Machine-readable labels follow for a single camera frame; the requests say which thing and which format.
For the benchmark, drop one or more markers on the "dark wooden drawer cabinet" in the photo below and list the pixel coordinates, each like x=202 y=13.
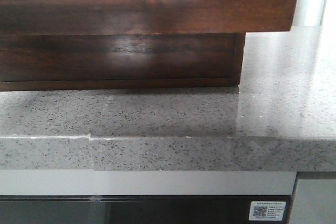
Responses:
x=233 y=79

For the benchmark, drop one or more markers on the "wooden drawer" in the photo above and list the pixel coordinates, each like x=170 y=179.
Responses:
x=144 y=17
x=104 y=57

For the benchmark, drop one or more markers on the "grey cabinet door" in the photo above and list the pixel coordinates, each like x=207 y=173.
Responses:
x=314 y=201

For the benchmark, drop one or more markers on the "black glass appliance front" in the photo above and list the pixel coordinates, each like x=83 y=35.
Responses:
x=134 y=209

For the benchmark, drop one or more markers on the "white trim panel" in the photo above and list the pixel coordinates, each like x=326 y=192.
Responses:
x=102 y=183

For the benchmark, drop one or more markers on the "white QR code sticker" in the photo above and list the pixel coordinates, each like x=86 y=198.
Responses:
x=267 y=210

